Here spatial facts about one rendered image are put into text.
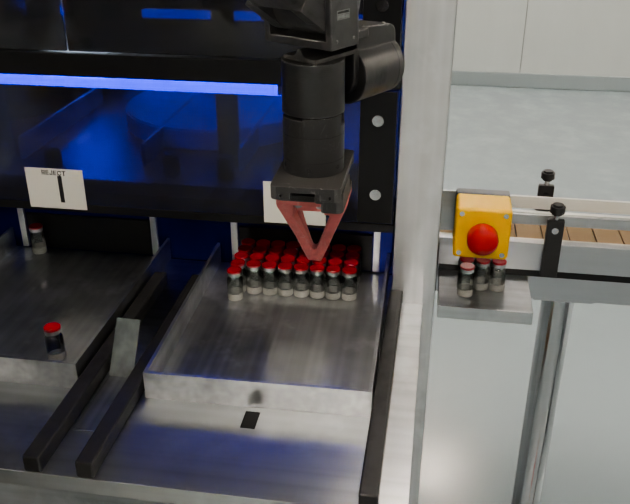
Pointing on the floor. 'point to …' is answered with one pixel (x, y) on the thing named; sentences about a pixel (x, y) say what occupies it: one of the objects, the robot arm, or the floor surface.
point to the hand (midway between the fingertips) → (314, 252)
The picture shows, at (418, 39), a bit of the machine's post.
